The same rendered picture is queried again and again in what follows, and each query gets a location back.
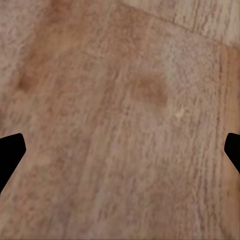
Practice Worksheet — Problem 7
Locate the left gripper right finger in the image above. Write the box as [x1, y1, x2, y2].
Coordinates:
[224, 132, 240, 173]

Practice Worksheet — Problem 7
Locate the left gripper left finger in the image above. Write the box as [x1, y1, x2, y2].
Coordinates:
[0, 133, 26, 193]

